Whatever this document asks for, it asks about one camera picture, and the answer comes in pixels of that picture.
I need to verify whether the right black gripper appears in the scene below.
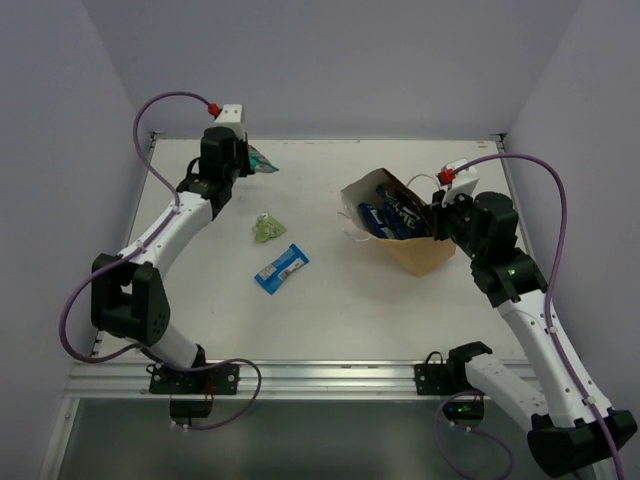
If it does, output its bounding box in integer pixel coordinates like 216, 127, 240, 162
424, 186, 485, 262

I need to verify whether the teal snack packet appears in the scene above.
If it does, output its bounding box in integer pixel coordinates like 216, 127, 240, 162
248, 145, 279, 174

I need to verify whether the brown paper bag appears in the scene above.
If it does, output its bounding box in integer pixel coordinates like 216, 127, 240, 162
337, 168, 456, 277

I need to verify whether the blue kettle chips bag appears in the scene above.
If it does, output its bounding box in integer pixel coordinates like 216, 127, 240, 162
376, 185, 427, 240

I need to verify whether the green snack packet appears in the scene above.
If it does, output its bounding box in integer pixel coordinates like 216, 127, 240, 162
253, 212, 287, 243

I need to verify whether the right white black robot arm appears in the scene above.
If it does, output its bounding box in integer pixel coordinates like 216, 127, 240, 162
428, 190, 638, 479

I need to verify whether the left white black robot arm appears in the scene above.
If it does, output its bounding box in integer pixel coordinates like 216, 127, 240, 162
91, 126, 251, 393

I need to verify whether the black snack bag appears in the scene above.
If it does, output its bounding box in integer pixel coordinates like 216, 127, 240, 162
379, 169, 432, 237

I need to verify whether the dark blue snack packet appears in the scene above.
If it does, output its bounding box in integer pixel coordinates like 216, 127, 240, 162
358, 202, 390, 239

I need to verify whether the right black controller box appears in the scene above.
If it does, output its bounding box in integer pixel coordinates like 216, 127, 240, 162
442, 398, 485, 423

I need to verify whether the black controller box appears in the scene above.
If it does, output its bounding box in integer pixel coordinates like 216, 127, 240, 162
169, 399, 213, 424
442, 398, 485, 423

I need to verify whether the left black controller box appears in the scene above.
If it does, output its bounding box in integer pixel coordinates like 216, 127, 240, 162
169, 399, 213, 424

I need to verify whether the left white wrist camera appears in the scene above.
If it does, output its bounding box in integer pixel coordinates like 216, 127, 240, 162
213, 104, 247, 141

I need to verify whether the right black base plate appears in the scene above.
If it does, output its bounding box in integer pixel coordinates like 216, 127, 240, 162
413, 351, 473, 396

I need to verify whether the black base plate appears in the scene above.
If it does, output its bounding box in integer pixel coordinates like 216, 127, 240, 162
146, 363, 240, 396
413, 351, 473, 396

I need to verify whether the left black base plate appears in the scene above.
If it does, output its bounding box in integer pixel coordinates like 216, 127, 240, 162
146, 363, 240, 396

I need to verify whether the aluminium mounting rail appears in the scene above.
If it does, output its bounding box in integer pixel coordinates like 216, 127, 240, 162
64, 358, 421, 401

